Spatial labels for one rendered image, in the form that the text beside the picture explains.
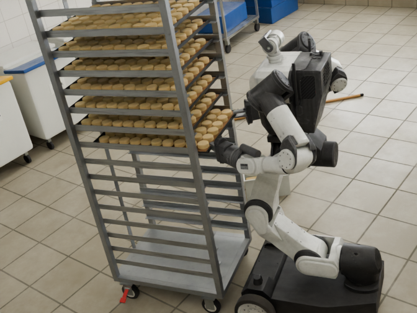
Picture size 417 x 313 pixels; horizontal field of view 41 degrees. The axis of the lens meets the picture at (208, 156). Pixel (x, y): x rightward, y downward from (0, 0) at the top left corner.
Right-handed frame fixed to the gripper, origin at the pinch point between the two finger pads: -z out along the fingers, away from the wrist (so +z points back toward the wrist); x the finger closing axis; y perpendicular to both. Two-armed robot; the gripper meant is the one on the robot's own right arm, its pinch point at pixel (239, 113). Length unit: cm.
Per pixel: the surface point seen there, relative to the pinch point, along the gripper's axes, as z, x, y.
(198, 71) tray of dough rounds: -16.1, 27.1, 5.2
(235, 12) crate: 64, -63, -387
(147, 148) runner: -45.6, 0.1, 16.6
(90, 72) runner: -62, 37, 7
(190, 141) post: -26.6, 6.8, 31.0
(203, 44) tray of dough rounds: -11.2, 35.5, -4.2
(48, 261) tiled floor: -125, -96, -46
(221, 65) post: -4.1, 22.5, -8.1
